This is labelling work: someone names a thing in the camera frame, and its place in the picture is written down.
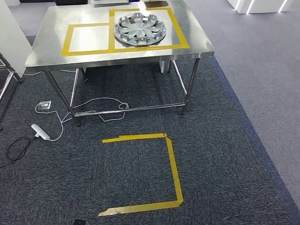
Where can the white side panel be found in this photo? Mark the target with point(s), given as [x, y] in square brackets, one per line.
[11, 37]

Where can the white bench block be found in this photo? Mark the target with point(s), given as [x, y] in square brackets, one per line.
[258, 6]

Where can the steel table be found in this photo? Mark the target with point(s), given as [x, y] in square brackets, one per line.
[8, 83]

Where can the grey floor socket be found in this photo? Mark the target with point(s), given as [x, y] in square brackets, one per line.
[44, 105]

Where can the white power strip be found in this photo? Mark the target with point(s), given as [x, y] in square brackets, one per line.
[41, 133]

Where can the grey wheel hubcap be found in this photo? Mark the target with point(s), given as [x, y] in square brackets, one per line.
[140, 31]

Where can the steel workbench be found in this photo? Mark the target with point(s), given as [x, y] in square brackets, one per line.
[47, 37]

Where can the dark robot body part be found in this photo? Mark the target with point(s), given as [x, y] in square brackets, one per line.
[79, 222]

